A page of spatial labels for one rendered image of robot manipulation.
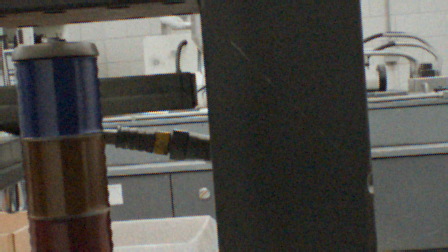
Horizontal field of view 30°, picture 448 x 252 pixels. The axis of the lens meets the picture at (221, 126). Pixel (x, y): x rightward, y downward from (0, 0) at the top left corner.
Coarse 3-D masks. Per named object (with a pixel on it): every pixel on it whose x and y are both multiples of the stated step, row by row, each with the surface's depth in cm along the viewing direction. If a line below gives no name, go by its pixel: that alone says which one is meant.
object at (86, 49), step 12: (24, 48) 37; (36, 48) 37; (48, 48) 37; (60, 48) 37; (72, 48) 37; (84, 48) 37; (96, 48) 38; (12, 60) 38; (24, 60) 38; (36, 60) 38
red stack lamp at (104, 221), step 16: (32, 224) 38; (48, 224) 37; (64, 224) 37; (80, 224) 37; (96, 224) 38; (32, 240) 38; (48, 240) 37; (64, 240) 37; (80, 240) 37; (96, 240) 38; (112, 240) 39
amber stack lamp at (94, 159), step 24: (24, 144) 38; (48, 144) 37; (72, 144) 37; (96, 144) 38; (24, 168) 38; (48, 168) 37; (72, 168) 37; (96, 168) 38; (48, 192) 37; (72, 192) 37; (96, 192) 38; (48, 216) 37
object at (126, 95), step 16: (112, 80) 60; (128, 80) 60; (144, 80) 60; (160, 80) 60; (176, 80) 60; (192, 80) 61; (0, 96) 60; (16, 96) 60; (112, 96) 60; (128, 96) 60; (144, 96) 60; (160, 96) 60; (176, 96) 60; (192, 96) 60; (0, 112) 60; (16, 112) 60; (112, 112) 60; (128, 112) 60; (144, 112) 60; (0, 144) 64; (16, 144) 69; (0, 160) 64; (16, 160) 68; (0, 176) 64; (16, 176) 68; (0, 192) 71; (16, 192) 71; (16, 208) 71
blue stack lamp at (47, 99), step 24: (24, 72) 37; (48, 72) 37; (72, 72) 37; (96, 72) 38; (24, 96) 37; (48, 96) 37; (72, 96) 37; (96, 96) 38; (24, 120) 37; (48, 120) 37; (72, 120) 37; (96, 120) 38
